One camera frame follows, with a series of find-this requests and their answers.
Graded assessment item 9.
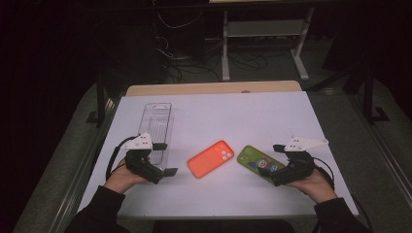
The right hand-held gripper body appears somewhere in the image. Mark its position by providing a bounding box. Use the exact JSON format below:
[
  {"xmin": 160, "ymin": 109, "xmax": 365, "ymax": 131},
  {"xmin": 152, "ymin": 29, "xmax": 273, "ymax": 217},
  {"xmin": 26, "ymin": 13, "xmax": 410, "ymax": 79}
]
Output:
[{"xmin": 268, "ymin": 135, "xmax": 329, "ymax": 187}]

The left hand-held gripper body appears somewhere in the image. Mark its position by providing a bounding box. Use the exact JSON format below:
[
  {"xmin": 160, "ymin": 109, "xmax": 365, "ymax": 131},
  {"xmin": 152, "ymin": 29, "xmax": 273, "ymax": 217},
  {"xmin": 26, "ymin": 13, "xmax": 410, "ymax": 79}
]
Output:
[{"xmin": 121, "ymin": 131, "xmax": 165, "ymax": 185}]

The clear plastic rack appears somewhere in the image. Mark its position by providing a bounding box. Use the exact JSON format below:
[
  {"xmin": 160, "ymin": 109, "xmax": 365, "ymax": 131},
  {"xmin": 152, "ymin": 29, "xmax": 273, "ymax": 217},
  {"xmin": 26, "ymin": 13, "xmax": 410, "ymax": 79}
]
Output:
[{"xmin": 137, "ymin": 102, "xmax": 175, "ymax": 171}]

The green phone case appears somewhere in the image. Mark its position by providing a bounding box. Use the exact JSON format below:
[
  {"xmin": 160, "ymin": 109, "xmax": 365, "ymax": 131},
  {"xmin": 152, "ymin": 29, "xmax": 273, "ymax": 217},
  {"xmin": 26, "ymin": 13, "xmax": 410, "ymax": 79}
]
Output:
[{"xmin": 236, "ymin": 145, "xmax": 288, "ymax": 185}]

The orange phone case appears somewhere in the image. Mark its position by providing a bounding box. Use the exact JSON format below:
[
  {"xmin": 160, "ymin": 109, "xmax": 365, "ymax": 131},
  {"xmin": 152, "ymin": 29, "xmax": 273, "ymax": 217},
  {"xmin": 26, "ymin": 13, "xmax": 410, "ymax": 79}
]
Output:
[{"xmin": 187, "ymin": 140, "xmax": 235, "ymax": 179}]

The person's left hand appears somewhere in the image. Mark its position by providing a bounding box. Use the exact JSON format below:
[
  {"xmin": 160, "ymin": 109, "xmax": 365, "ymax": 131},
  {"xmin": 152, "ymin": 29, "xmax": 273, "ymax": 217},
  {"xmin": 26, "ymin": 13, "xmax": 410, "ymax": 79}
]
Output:
[{"xmin": 103, "ymin": 157, "xmax": 151, "ymax": 194}]

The person's right hand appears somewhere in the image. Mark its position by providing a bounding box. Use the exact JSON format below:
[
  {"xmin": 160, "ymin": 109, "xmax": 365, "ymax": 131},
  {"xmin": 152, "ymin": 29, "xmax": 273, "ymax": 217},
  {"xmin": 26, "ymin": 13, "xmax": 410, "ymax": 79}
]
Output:
[{"xmin": 286, "ymin": 168, "xmax": 338, "ymax": 204}]

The black metal stand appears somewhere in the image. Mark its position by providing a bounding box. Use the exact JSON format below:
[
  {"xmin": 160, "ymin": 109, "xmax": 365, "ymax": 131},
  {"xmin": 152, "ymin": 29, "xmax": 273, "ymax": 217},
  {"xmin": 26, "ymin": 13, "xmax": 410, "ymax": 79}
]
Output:
[
  {"xmin": 86, "ymin": 74, "xmax": 110, "ymax": 128},
  {"xmin": 361, "ymin": 64, "xmax": 391, "ymax": 124}
]

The left hand-held gripper cable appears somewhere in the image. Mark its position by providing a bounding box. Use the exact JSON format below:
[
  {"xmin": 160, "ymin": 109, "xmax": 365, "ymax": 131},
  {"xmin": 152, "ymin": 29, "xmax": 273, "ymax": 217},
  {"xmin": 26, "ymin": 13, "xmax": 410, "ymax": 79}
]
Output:
[{"xmin": 105, "ymin": 135, "xmax": 139, "ymax": 181}]

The hand-held gripper cable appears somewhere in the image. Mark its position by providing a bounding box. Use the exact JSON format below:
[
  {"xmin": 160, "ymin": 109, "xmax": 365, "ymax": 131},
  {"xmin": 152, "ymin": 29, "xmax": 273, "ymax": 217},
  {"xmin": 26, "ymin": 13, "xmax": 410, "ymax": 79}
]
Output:
[
  {"xmin": 105, "ymin": 135, "xmax": 139, "ymax": 181},
  {"xmin": 312, "ymin": 156, "xmax": 336, "ymax": 190}
]

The right hand-held gripper cable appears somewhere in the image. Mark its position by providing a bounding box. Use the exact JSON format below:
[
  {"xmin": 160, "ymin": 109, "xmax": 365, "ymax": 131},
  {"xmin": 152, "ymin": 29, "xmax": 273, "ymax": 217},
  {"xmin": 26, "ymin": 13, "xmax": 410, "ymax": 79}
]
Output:
[{"xmin": 312, "ymin": 156, "xmax": 336, "ymax": 190}]

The grey metal rail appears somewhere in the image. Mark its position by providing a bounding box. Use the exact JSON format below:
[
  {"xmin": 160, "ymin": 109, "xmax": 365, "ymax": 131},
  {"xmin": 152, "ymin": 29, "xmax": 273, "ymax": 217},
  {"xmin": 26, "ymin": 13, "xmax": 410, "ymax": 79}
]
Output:
[
  {"xmin": 48, "ymin": 96, "xmax": 122, "ymax": 233},
  {"xmin": 349, "ymin": 93, "xmax": 412, "ymax": 202}
]

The tangle of black floor cables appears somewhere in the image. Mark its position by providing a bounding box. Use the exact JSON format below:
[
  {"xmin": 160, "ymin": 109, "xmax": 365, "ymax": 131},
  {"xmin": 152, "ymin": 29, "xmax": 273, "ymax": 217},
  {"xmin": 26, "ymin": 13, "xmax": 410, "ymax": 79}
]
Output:
[{"xmin": 154, "ymin": 35, "xmax": 280, "ymax": 84}]

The white metal table frame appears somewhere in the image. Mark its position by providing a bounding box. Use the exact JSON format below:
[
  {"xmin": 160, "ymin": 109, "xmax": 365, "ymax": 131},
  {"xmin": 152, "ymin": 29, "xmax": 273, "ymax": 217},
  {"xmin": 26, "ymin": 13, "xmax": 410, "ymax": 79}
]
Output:
[{"xmin": 221, "ymin": 8, "xmax": 315, "ymax": 82}]

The white cable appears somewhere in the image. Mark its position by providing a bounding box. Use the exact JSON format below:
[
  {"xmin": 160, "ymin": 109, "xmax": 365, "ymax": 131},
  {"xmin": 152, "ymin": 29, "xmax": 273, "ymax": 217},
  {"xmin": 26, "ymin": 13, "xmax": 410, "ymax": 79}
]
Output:
[{"xmin": 155, "ymin": 11, "xmax": 204, "ymax": 31}]

